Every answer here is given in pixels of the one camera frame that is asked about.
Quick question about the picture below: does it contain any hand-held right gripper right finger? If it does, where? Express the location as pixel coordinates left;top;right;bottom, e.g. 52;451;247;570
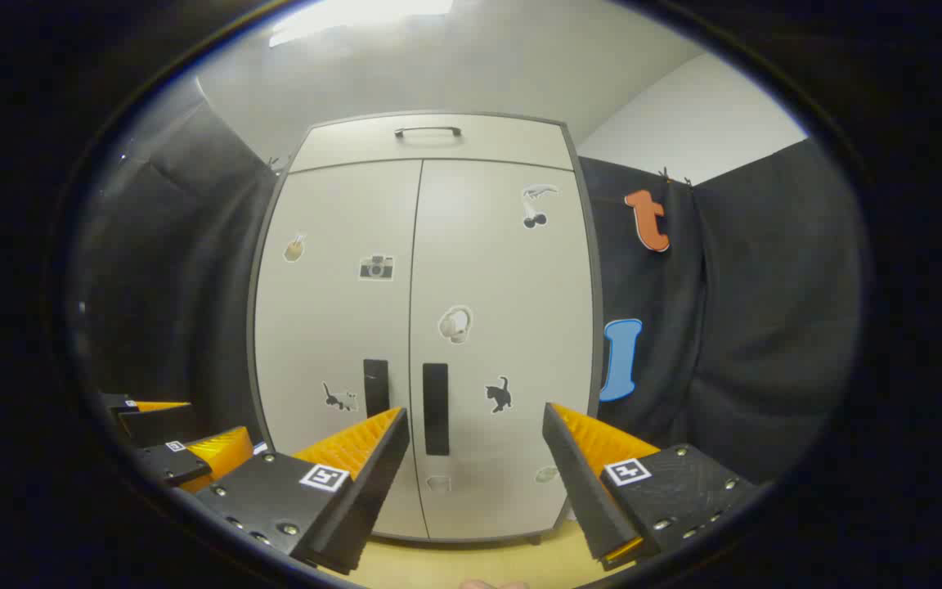
542;402;760;572

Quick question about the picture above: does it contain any black backdrop cloth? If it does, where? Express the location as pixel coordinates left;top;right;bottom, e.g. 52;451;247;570
70;98;868;492

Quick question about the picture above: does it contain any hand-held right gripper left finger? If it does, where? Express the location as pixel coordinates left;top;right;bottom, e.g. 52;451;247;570
195;407;411;575

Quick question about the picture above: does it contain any white double-door shoe cabinet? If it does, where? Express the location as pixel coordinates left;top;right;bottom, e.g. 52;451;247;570
246;110;605;545

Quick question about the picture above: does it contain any white cabinet drawer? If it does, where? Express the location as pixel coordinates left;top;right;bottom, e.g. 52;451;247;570
287;113;576;174

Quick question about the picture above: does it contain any black door handle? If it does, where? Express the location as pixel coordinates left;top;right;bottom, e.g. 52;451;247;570
363;358;391;420
423;362;450;456

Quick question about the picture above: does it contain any white cabinet door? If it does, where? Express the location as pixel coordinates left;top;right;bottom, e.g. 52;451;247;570
410;158;603;542
252;160;429;541

